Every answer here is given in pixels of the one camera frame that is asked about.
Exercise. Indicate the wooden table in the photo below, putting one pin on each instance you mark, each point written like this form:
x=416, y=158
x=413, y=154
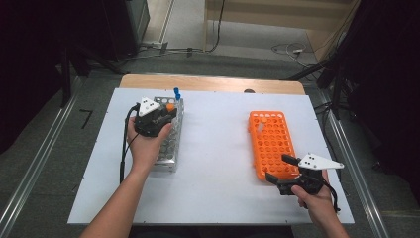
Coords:
x=211, y=84

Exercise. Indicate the dark round table grommet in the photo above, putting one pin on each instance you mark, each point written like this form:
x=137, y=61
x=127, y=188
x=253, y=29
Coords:
x=249, y=91

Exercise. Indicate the silver metal tube rack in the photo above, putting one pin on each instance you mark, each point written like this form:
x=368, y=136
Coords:
x=171, y=148

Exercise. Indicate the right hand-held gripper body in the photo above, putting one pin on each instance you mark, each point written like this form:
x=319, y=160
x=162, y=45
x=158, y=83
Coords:
x=307, y=181

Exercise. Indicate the person's right hand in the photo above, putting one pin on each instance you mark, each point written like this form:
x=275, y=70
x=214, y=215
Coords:
x=315, y=203

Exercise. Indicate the orange plastic tube rack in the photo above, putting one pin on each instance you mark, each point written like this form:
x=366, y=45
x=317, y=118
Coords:
x=270, y=142

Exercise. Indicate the metal floor rail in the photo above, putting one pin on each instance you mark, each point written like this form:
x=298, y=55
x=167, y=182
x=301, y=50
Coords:
x=39, y=155
x=353, y=185

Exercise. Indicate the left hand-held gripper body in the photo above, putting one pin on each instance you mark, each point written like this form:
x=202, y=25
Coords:
x=150, y=124

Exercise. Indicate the orange-capped test tube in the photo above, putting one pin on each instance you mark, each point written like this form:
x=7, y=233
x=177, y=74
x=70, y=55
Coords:
x=170, y=106
x=261, y=125

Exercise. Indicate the dark curtain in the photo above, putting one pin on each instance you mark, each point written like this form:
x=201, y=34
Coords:
x=389, y=82
x=20, y=66

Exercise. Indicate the person's left hand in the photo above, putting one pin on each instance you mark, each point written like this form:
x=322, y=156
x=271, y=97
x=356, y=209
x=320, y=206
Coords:
x=145, y=148

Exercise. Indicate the dark cabinet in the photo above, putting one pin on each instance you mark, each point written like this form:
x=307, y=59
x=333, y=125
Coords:
x=125, y=26

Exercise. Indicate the light wooden furniture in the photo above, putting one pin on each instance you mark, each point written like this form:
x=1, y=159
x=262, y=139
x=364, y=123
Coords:
x=264, y=16

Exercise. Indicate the grey floor power strip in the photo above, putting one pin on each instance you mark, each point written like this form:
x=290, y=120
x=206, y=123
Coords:
x=155, y=44

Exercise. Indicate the blue-capped test tube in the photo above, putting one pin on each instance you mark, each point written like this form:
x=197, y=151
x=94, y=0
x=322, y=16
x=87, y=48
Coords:
x=175, y=90
x=178, y=96

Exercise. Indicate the white table board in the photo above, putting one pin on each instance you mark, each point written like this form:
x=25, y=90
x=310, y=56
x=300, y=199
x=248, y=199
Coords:
x=214, y=158

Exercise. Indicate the black metal stand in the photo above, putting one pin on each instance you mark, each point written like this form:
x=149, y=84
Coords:
x=335, y=92
x=66, y=76

